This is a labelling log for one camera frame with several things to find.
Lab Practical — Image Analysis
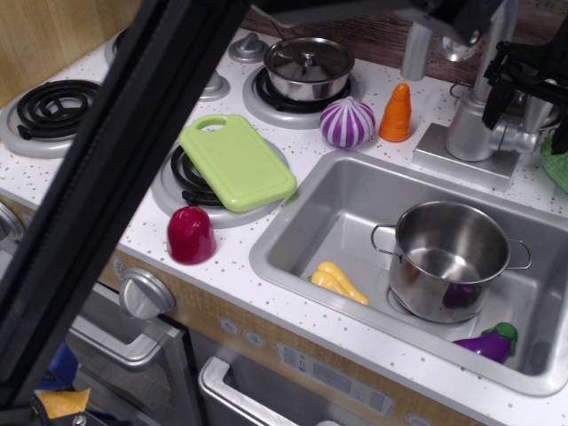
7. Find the silver countertop knob back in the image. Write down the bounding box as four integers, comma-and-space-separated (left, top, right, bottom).
228, 32, 268, 64

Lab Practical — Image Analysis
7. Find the silver far left knob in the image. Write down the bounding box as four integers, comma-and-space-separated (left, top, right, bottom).
0, 203, 25, 241

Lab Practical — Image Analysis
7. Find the silver oven door handle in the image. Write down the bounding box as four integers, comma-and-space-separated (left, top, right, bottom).
70, 316, 182, 373

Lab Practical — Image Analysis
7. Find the silver cylinder post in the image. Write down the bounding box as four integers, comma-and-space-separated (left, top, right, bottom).
400, 23, 434, 81

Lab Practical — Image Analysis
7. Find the back left black burner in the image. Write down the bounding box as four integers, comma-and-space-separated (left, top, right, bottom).
1, 79, 100, 159

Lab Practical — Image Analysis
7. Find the black burner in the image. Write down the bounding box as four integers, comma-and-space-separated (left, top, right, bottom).
242, 67, 362, 130
151, 142, 280, 229
1, 79, 100, 159

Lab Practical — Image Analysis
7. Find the small lidded steel pot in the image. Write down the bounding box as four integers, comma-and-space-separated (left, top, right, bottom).
264, 37, 355, 102

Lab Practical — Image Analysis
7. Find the back right black burner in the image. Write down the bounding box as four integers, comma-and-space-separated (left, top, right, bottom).
242, 67, 362, 130

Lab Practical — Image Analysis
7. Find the silver stove knob front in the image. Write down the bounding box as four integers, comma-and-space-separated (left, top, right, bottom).
119, 267, 177, 320

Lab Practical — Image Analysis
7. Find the black metal frame bar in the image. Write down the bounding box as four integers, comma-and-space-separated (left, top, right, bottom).
1, 1, 250, 411

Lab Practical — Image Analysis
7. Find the silver dishwasher door handle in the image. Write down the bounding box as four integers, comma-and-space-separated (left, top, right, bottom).
199, 357, 312, 425

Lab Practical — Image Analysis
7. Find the purple eggplant toy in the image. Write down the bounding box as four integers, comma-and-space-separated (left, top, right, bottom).
454, 322, 518, 364

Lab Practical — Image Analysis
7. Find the silver countertop knob middle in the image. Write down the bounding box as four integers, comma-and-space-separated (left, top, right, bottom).
199, 71, 231, 102

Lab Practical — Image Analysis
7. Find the red beet toy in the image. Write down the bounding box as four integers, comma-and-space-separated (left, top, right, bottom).
167, 206, 217, 265

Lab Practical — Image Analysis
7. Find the grey dishwasher control panel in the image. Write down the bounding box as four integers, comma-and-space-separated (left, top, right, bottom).
276, 342, 395, 416

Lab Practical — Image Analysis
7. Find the orange carrot toy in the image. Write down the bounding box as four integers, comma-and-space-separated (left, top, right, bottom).
379, 83, 412, 142

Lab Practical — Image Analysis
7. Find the silver faucet lever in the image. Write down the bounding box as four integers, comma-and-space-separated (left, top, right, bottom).
488, 95, 556, 155

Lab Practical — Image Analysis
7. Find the silver toy faucet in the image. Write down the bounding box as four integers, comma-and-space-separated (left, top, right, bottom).
411, 0, 539, 193

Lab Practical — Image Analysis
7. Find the front left black burner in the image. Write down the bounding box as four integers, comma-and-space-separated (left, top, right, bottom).
151, 142, 280, 229

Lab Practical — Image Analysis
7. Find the green lettuce toy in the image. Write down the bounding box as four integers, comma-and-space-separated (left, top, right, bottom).
540, 133, 568, 193

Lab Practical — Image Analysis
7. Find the silver toy sink basin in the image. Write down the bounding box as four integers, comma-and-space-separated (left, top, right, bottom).
250, 151, 567, 396

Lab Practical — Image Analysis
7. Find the purple white striped onion toy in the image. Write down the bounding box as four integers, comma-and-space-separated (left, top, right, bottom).
319, 96, 376, 148

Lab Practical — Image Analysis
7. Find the silver countertop knob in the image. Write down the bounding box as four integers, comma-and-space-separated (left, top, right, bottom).
228, 32, 268, 64
199, 71, 231, 102

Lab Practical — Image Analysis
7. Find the large open steel pot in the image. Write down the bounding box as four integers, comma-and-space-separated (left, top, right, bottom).
370, 201, 533, 324

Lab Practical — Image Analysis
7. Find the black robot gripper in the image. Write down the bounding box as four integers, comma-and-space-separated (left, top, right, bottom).
482, 30, 567, 130

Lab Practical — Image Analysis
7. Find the green plastic cutting board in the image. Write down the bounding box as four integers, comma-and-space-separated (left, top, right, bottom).
178, 114, 296, 213

